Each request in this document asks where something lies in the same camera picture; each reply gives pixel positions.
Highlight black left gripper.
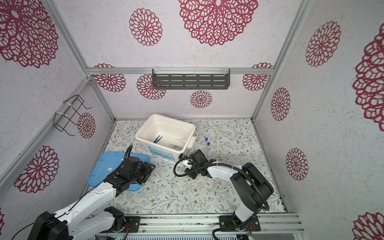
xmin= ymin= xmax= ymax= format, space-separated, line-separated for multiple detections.
xmin=130 ymin=161 xmax=156 ymax=185

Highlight metal tweezers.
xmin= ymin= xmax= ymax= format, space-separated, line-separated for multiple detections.
xmin=169 ymin=144 xmax=183 ymax=151

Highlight white glass stirring rod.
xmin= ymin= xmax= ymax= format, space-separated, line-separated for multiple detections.
xmin=161 ymin=158 xmax=179 ymax=165

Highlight white plastic storage bin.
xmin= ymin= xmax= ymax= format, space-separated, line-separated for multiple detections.
xmin=135 ymin=114 xmax=196 ymax=161

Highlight blue pen dropper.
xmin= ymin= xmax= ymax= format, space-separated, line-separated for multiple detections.
xmin=154 ymin=136 xmax=163 ymax=144

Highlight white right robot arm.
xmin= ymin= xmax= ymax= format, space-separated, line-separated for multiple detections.
xmin=173 ymin=150 xmax=274 ymax=226

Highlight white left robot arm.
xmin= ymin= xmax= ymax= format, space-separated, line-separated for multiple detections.
xmin=28 ymin=157 xmax=156 ymax=240

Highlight blue plastic bin lid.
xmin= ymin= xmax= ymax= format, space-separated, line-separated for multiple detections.
xmin=87 ymin=152 xmax=150 ymax=192

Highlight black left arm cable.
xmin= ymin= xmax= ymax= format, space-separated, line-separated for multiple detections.
xmin=11 ymin=144 xmax=134 ymax=240

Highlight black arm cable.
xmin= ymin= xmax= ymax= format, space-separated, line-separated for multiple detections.
xmin=173 ymin=158 xmax=271 ymax=212
xmin=11 ymin=144 xmax=134 ymax=240

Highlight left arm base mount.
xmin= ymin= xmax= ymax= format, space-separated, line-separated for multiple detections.
xmin=106 ymin=216 xmax=141 ymax=233

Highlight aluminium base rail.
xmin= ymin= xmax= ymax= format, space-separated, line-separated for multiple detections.
xmin=96 ymin=214 xmax=305 ymax=236

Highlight grey wall shelf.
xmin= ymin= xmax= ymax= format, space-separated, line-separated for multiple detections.
xmin=152 ymin=69 xmax=231 ymax=90

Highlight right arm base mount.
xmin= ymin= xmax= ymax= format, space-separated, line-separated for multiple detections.
xmin=219 ymin=215 xmax=261 ymax=232

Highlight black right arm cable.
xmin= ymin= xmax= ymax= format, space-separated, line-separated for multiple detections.
xmin=173 ymin=158 xmax=271 ymax=212

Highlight black wire wall rack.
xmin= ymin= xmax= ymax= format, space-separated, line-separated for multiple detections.
xmin=53 ymin=95 xmax=92 ymax=137

